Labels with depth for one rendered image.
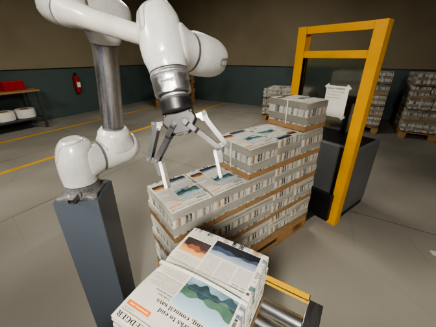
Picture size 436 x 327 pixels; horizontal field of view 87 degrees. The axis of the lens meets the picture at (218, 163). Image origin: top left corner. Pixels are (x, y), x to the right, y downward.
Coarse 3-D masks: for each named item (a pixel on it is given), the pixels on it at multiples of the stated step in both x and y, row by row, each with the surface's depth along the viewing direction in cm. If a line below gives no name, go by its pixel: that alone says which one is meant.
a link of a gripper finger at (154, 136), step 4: (152, 124) 55; (156, 124) 56; (152, 128) 55; (152, 132) 55; (156, 132) 56; (152, 136) 56; (156, 136) 56; (152, 140) 56; (156, 140) 57; (152, 144) 56; (156, 144) 58; (148, 148) 56; (152, 148) 56; (148, 152) 56; (152, 152) 56; (148, 156) 56; (152, 156) 58; (148, 160) 56
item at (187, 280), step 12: (180, 264) 71; (180, 276) 67; (192, 276) 67; (204, 276) 67; (192, 288) 64; (204, 288) 64; (228, 288) 63; (216, 300) 60; (228, 300) 60; (240, 312) 58
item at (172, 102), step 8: (168, 96) 52; (176, 96) 52; (184, 96) 53; (160, 104) 54; (168, 104) 52; (176, 104) 52; (184, 104) 53; (168, 112) 53; (176, 112) 55; (184, 112) 55; (192, 112) 55; (168, 120) 55; (176, 120) 55; (192, 120) 55; (176, 128) 55; (184, 128) 55
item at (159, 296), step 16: (160, 272) 68; (144, 288) 63; (160, 288) 63; (176, 288) 63; (128, 304) 59; (144, 304) 59; (160, 304) 59; (176, 304) 59; (192, 304) 59; (208, 304) 59; (112, 320) 57; (128, 320) 55; (144, 320) 55; (160, 320) 55; (176, 320) 56; (192, 320) 56; (208, 320) 56; (224, 320) 56; (240, 320) 56
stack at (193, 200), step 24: (216, 168) 176; (288, 168) 185; (168, 192) 146; (192, 192) 146; (216, 192) 146; (240, 192) 158; (264, 192) 175; (288, 192) 197; (168, 216) 132; (192, 216) 136; (216, 216) 150; (240, 216) 166; (264, 216) 187; (288, 216) 211; (168, 240) 145; (240, 240) 177
